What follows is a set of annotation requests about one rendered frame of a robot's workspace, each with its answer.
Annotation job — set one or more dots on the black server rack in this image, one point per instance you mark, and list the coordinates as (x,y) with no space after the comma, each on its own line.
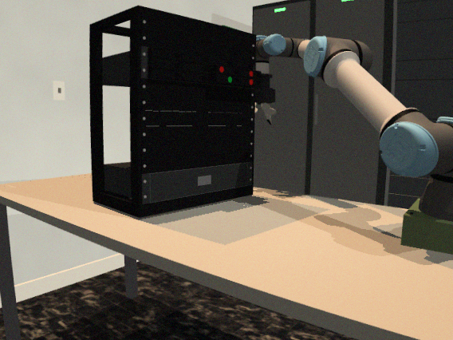
(179,161)

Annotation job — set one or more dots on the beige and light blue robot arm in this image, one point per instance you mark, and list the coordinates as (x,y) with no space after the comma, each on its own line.
(414,148)

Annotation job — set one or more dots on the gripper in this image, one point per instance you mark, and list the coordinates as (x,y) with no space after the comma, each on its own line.
(266,94)

